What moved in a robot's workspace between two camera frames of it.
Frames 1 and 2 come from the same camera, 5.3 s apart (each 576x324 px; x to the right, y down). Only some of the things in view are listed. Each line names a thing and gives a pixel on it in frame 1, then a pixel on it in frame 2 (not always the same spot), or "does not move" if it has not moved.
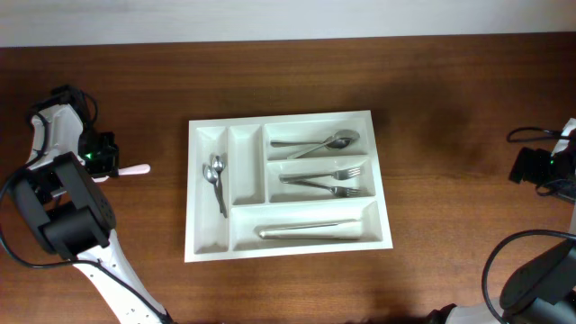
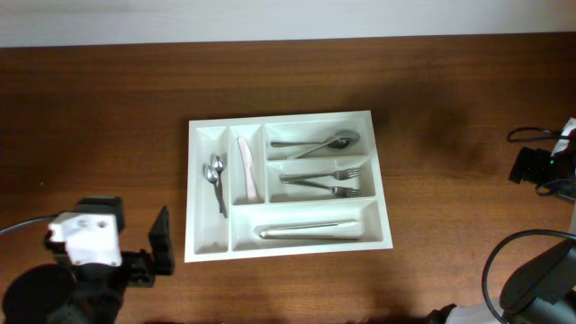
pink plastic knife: [141, 168] -> [247, 161]
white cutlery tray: [279, 185] does not move
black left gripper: [109, 162] -> [143, 271]
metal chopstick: [261, 229] does not move
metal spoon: [342, 134] does not move
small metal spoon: [211, 175] does not move
